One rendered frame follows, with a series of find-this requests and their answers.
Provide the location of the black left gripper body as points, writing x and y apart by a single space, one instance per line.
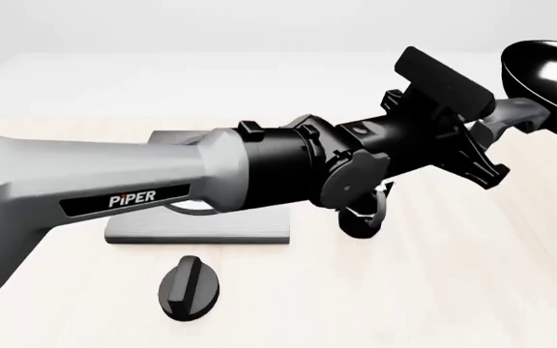
457 145

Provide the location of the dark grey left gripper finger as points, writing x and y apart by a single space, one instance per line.
520 107
506 126

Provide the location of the black frying pan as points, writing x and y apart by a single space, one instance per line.
549 72

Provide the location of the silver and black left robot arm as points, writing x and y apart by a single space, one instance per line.
114 170

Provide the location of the flat black stove plate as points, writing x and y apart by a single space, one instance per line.
201 229

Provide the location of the round black stove knob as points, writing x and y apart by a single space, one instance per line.
189 284

